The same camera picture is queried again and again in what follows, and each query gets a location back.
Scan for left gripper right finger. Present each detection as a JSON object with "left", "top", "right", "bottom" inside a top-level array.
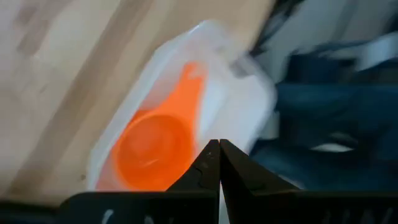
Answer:
[{"left": 220, "top": 139, "right": 299, "bottom": 224}]

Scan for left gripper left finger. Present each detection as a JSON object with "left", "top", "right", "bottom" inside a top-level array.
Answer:
[{"left": 167, "top": 139, "right": 221, "bottom": 224}]

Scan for orange measuring cup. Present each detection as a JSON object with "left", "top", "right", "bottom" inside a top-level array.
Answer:
[{"left": 96, "top": 60, "right": 208, "bottom": 192}]

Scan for white plastic basket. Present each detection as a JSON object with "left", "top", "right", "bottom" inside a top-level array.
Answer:
[{"left": 86, "top": 20, "right": 277, "bottom": 192}]

